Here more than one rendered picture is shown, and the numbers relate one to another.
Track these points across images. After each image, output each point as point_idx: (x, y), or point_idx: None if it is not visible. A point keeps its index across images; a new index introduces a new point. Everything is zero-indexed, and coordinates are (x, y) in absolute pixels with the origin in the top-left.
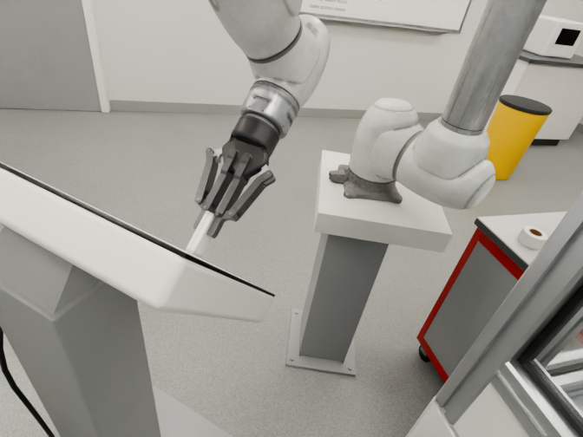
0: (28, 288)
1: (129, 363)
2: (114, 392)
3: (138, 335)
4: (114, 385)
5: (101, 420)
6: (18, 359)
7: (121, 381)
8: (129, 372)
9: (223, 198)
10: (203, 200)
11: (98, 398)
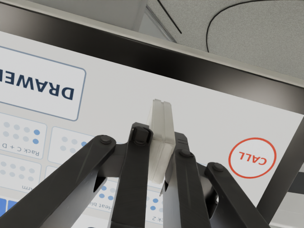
0: None
1: (141, 11)
2: (143, 11)
3: (135, 27)
4: (141, 16)
5: (145, 5)
6: None
7: (143, 6)
8: (144, 0)
9: (163, 216)
10: (108, 175)
11: (138, 31)
